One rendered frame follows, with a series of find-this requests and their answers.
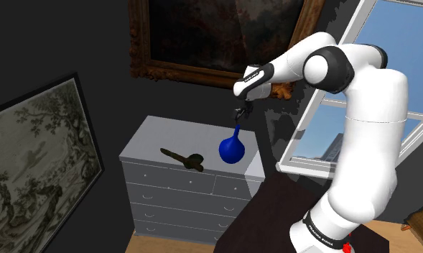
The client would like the grey chest of drawers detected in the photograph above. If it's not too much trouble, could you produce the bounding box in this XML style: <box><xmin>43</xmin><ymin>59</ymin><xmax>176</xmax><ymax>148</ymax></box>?
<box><xmin>118</xmin><ymin>115</ymin><xmax>266</xmax><ymax>246</ymax></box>

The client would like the dark brown wooden mallet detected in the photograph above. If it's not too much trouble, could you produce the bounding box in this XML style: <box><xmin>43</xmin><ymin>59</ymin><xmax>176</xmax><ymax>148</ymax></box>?
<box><xmin>159</xmin><ymin>147</ymin><xmax>205</xmax><ymax>173</ymax></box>

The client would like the gilt-framed dark painting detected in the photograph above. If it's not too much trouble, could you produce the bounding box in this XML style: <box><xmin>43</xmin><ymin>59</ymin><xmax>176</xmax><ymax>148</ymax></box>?
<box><xmin>127</xmin><ymin>0</ymin><xmax>327</xmax><ymax>100</ymax></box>

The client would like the black-framed landscape print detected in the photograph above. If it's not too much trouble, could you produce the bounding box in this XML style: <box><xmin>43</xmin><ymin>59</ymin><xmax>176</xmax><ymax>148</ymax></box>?
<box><xmin>0</xmin><ymin>71</ymin><xmax>106</xmax><ymax>253</ymax></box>

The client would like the blue round long-necked vase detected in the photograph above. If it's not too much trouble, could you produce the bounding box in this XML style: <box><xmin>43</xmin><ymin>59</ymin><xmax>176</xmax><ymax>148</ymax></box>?
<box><xmin>218</xmin><ymin>124</ymin><xmax>246</xmax><ymax>165</ymax></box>

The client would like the white-framed window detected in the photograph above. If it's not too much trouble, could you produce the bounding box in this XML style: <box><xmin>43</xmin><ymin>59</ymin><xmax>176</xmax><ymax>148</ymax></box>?
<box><xmin>275</xmin><ymin>0</ymin><xmax>423</xmax><ymax>180</ymax></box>

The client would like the brown wooden furniture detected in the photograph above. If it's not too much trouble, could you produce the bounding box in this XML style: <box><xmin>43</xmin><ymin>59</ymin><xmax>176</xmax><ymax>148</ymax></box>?
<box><xmin>400</xmin><ymin>198</ymin><xmax>423</xmax><ymax>246</ymax></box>

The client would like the dark robot stand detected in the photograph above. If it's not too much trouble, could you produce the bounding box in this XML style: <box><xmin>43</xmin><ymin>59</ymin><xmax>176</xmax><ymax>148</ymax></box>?
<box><xmin>213</xmin><ymin>171</ymin><xmax>391</xmax><ymax>253</ymax></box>

